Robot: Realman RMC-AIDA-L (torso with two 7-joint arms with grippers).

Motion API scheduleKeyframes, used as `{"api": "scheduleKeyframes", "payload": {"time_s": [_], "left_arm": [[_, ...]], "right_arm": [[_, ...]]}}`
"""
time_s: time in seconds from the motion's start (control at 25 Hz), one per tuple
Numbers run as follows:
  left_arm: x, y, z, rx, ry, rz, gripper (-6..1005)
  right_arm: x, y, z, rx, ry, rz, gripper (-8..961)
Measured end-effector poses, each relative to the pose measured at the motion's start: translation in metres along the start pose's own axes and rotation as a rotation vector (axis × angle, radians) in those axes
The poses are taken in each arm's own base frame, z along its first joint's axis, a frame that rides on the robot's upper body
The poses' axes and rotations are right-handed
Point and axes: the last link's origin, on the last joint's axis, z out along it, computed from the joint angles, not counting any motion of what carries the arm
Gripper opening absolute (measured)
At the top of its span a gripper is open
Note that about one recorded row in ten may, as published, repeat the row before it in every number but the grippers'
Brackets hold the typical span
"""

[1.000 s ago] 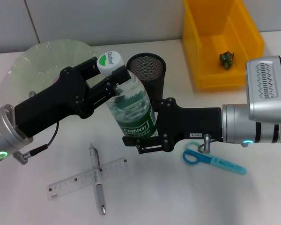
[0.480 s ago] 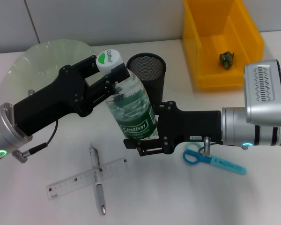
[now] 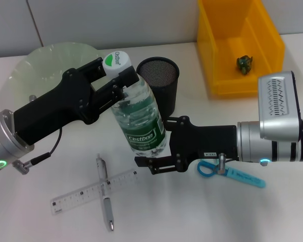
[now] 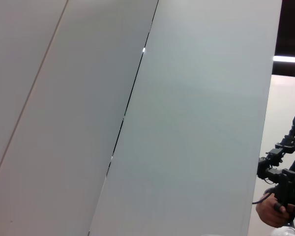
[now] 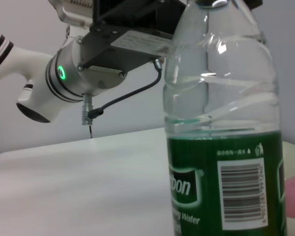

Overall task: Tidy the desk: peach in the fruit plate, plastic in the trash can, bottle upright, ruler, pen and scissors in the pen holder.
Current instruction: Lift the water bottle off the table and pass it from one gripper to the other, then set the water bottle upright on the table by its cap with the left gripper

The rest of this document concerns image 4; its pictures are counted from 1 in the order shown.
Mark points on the operator bare hand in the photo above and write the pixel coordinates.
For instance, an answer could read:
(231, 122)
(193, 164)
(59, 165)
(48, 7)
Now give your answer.
(270, 214)

